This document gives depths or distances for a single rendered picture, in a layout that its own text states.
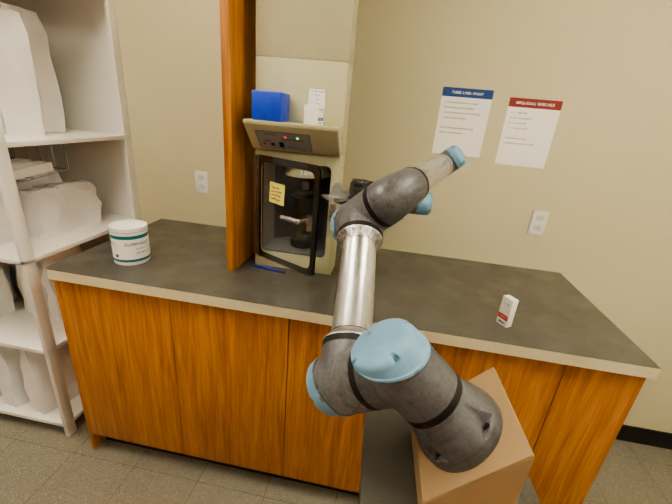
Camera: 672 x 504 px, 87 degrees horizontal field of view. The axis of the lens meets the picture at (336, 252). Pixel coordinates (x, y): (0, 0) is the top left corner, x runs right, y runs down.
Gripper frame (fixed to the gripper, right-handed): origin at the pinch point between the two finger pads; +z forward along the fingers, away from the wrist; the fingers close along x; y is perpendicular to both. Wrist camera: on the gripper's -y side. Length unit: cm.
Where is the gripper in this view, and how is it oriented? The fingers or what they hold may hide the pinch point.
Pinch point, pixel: (325, 197)
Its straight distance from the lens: 121.9
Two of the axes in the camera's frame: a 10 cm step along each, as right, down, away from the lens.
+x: -1.6, 3.5, -9.2
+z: -9.8, -1.4, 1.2
